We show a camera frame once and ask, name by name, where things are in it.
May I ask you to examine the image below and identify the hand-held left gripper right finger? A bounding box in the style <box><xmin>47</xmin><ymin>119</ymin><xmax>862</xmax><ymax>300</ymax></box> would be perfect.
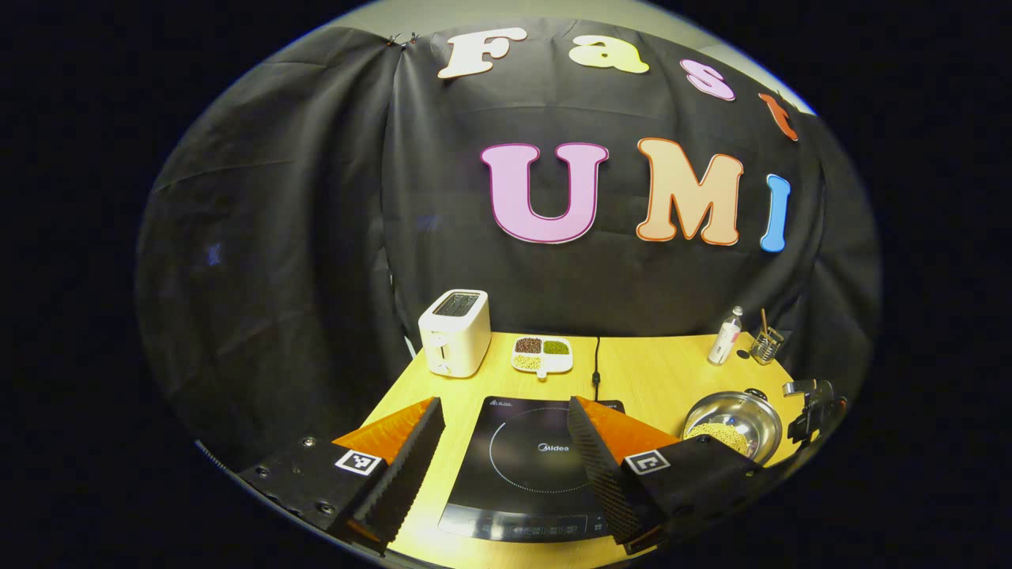
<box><xmin>566</xmin><ymin>395</ymin><xmax>760</xmax><ymax>554</ymax></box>

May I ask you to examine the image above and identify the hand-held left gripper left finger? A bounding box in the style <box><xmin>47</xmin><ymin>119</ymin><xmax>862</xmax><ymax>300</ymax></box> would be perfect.
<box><xmin>237</xmin><ymin>397</ymin><xmax>446</xmax><ymax>552</ymax></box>

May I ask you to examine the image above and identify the black induction cooktop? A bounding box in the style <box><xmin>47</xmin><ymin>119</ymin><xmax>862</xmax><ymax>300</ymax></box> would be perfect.
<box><xmin>437</xmin><ymin>395</ymin><xmax>633</xmax><ymax>544</ymax></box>

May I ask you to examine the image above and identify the steel pot with black handle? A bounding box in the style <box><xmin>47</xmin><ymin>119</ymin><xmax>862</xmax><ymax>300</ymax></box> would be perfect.
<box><xmin>682</xmin><ymin>387</ymin><xmax>784</xmax><ymax>465</ymax></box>

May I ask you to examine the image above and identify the clear glass holder cup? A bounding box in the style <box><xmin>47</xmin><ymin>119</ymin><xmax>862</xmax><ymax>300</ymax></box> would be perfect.
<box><xmin>750</xmin><ymin>328</ymin><xmax>785</xmax><ymax>365</ymax></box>

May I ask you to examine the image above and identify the clear bottle with pink label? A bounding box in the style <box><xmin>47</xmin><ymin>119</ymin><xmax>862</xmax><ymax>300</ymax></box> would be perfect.
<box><xmin>708</xmin><ymin>306</ymin><xmax>744</xmax><ymax>366</ymax></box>

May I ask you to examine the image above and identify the white divided dish of beans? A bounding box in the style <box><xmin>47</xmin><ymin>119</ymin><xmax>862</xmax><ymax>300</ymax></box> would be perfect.
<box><xmin>511</xmin><ymin>336</ymin><xmax>574</xmax><ymax>379</ymax></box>

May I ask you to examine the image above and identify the white toaster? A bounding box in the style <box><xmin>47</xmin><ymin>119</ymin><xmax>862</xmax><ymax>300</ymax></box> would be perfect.
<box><xmin>417</xmin><ymin>288</ymin><xmax>491</xmax><ymax>379</ymax></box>

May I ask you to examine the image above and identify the black backdrop cloth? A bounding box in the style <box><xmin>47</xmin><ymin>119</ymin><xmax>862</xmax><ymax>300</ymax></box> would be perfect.
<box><xmin>136</xmin><ymin>17</ymin><xmax>882</xmax><ymax>475</ymax></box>

